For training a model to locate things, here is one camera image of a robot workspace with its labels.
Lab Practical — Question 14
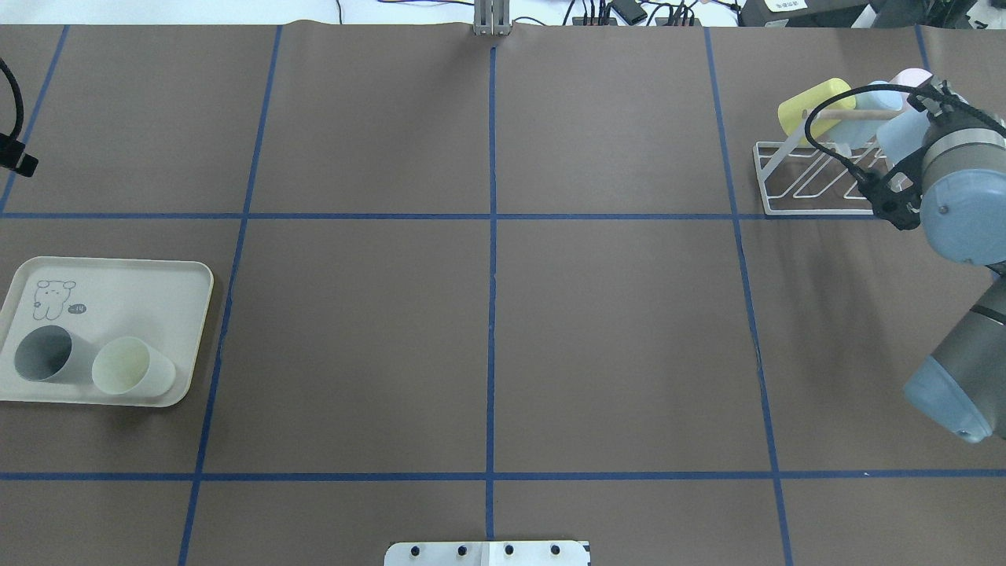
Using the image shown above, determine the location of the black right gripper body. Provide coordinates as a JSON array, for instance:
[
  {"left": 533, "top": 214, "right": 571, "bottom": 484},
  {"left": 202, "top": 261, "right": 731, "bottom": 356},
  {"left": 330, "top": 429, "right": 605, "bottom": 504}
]
[{"left": 927, "top": 76, "right": 1004, "bottom": 146}]

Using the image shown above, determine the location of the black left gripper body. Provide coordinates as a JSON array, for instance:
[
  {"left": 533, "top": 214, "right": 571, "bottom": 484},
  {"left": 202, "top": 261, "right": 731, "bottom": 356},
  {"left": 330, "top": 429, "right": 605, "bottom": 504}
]
[{"left": 0, "top": 134, "right": 39, "bottom": 177}]

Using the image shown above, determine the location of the pink cup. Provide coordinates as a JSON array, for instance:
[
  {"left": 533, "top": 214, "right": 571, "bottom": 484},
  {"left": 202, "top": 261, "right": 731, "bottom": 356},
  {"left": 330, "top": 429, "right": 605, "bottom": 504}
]
[{"left": 890, "top": 68, "right": 932, "bottom": 87}]

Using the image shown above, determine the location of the light blue cup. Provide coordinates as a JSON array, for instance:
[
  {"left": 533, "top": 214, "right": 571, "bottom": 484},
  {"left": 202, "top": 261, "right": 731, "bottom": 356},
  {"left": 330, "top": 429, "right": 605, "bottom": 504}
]
[{"left": 826, "top": 90, "right": 905, "bottom": 149}]

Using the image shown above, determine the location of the yellow cup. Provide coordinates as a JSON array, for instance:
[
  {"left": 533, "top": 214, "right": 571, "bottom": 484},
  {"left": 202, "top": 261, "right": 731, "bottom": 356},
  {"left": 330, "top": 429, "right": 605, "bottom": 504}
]
[{"left": 777, "top": 78, "right": 857, "bottom": 141}]

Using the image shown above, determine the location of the grey cup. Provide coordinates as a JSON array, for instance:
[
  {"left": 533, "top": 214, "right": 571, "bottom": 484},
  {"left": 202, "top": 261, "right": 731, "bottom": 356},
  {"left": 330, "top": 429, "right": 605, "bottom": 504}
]
[{"left": 13, "top": 325, "right": 97, "bottom": 384}]

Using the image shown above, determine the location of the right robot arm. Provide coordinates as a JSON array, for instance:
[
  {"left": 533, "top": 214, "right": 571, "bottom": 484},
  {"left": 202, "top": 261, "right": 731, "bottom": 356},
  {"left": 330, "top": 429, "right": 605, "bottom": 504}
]
[{"left": 859, "top": 76, "right": 1005, "bottom": 443}]

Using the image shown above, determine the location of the pale green cup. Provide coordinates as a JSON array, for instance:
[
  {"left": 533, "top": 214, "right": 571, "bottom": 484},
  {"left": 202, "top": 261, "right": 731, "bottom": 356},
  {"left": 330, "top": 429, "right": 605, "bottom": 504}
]
[{"left": 91, "top": 336, "right": 176, "bottom": 398}]

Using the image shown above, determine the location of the cream plastic tray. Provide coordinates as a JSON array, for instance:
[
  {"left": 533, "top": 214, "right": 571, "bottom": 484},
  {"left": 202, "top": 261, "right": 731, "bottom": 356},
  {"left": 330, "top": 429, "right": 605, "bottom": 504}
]
[{"left": 2, "top": 255, "right": 215, "bottom": 408}]

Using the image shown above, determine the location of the black braided left cable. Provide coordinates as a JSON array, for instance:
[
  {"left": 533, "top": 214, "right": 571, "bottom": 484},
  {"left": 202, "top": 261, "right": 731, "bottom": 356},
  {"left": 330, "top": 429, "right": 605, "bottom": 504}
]
[{"left": 0, "top": 58, "right": 26, "bottom": 146}]

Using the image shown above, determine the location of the black braided cable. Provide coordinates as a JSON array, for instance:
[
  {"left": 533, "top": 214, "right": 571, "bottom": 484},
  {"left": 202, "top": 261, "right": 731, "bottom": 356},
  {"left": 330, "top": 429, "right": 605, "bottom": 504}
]
[
  {"left": 0, "top": 58, "right": 26, "bottom": 146},
  {"left": 803, "top": 82, "right": 948, "bottom": 189}
]

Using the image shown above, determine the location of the black braided right cable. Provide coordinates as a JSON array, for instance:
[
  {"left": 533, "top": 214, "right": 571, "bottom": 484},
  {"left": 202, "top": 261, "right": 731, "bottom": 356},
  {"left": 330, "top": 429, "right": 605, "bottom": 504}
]
[{"left": 803, "top": 82, "right": 948, "bottom": 189}]

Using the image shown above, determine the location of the white wire cup rack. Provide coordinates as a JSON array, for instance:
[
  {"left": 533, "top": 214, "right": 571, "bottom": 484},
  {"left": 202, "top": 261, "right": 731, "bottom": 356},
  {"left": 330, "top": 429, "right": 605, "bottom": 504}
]
[{"left": 752, "top": 108, "right": 891, "bottom": 216}]

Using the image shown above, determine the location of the aluminium frame post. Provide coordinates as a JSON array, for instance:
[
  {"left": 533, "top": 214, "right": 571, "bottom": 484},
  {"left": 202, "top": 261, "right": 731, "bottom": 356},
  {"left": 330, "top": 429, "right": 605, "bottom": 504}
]
[{"left": 472, "top": 0, "right": 512, "bottom": 36}]

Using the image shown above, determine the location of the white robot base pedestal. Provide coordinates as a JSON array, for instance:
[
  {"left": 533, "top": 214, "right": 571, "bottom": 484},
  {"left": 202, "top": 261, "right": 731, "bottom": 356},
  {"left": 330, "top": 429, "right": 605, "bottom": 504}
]
[{"left": 384, "top": 540, "right": 592, "bottom": 565}]

